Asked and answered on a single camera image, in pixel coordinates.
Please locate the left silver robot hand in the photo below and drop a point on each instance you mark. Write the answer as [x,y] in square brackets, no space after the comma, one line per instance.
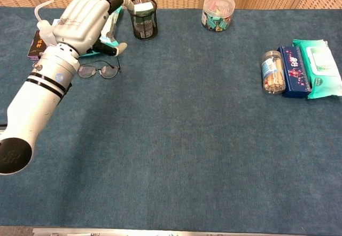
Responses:
[80,24]

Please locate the thin-framed eyeglasses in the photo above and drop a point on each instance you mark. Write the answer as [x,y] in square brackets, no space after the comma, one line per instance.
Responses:
[108,71]

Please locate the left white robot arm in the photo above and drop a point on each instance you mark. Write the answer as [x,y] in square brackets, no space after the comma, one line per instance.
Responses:
[34,99]

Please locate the postcard with red building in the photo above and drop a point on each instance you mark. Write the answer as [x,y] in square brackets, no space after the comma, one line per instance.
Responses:
[55,22]

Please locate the teal white snack bag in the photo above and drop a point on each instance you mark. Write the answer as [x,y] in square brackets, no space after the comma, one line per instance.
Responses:
[113,22]

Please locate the translucent squeeze wash bottle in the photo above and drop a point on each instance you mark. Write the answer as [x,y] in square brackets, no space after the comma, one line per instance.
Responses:
[44,28]

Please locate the black box gold characters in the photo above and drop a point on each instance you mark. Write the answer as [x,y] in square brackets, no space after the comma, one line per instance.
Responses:
[36,48]

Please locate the black mesh pen holder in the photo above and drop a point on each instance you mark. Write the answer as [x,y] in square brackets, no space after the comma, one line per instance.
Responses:
[144,30]

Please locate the white green eraser box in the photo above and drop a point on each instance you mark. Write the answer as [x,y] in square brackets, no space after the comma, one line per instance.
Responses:
[143,7]

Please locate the clear jar of binder clips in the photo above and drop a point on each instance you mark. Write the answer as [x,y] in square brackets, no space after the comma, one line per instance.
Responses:
[217,14]

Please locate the blue felt table cover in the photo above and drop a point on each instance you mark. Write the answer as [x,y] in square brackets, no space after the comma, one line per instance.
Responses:
[171,153]

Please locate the clear jar of biscuit sticks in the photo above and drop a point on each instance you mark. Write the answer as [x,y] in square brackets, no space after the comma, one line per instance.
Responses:
[272,72]

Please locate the dark blue floral box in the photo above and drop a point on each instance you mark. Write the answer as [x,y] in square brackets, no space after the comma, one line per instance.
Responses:
[294,72]

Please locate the teal wet wipes pack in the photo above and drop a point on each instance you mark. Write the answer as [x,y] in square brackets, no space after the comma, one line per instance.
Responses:
[323,67]

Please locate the aluminium table edge rail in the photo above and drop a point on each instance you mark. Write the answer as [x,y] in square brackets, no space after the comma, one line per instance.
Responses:
[160,232]

